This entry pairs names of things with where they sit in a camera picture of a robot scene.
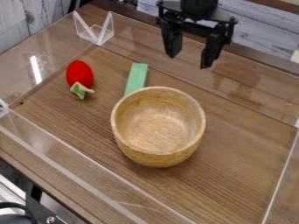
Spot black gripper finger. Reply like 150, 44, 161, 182
161, 18, 183, 58
201, 23, 235, 69

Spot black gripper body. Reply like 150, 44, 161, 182
157, 0, 238, 39

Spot red plush fruit green stem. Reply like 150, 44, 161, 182
66, 60, 95, 100

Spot green rectangular block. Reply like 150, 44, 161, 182
125, 63, 149, 95

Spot wooden bowl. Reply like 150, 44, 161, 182
111, 87, 207, 167

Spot clear acrylic tray walls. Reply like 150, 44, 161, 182
0, 16, 299, 224

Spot black metal table bracket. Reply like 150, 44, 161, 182
26, 185, 72, 224

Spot black cable bottom left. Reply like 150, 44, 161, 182
0, 201, 36, 224

